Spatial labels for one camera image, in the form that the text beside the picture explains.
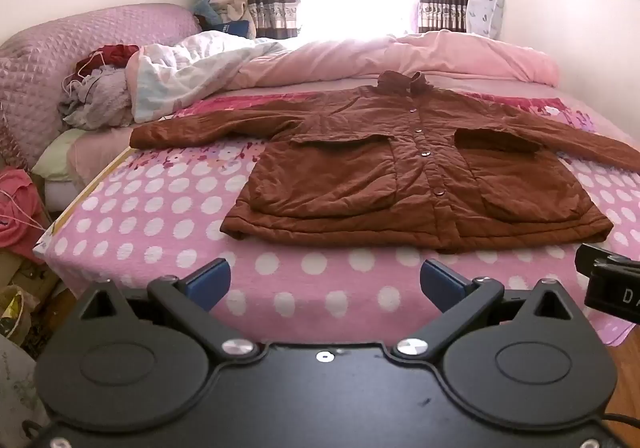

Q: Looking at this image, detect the white printed duvet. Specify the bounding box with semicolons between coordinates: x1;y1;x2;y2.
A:
125;30;286;124

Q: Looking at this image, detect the red cloth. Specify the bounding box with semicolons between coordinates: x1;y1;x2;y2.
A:
75;44;141;78

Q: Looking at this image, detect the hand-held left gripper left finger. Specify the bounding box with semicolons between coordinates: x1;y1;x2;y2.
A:
80;258;262;363

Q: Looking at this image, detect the grey knitted cloth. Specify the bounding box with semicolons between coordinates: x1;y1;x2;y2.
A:
57;65;136;131

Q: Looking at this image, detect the light green pillow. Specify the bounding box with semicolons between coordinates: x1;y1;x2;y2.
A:
31;127;91;181

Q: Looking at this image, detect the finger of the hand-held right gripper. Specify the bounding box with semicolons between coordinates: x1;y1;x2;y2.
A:
574;243;640;275

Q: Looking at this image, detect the bed with pink sheet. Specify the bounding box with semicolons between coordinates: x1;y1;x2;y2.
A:
30;68;640;346

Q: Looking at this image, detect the pile of blue plush cloths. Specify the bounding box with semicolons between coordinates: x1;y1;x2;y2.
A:
192;0;251;36

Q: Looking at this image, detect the cardboard box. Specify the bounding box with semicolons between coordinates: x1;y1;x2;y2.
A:
0;248;63;309

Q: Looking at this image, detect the white leaf print bag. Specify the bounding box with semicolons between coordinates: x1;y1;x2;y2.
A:
466;0;506;40

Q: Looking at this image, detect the yellow plastic bag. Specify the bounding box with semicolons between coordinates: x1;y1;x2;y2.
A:
0;285;33;346

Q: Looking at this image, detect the pink cloth with strings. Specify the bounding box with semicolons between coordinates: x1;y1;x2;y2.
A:
0;167;48;254

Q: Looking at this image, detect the pink floral polka dot blanket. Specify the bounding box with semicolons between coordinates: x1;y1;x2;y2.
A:
47;90;640;346

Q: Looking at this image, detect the pink quilted headboard cover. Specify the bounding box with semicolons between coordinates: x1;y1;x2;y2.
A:
0;3;203;169

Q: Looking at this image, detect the brown quilted jacket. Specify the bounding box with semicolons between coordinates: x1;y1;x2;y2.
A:
129;70;640;254

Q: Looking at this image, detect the black cable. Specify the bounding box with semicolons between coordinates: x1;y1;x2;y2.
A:
602;412;640;429

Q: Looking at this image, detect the pink duvet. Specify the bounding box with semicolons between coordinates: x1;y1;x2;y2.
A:
227;29;560;91

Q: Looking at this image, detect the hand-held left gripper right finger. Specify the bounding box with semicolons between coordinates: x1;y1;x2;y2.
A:
392;258;574;359

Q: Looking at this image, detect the white patterned bag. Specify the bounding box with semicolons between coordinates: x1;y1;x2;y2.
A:
0;333;51;448

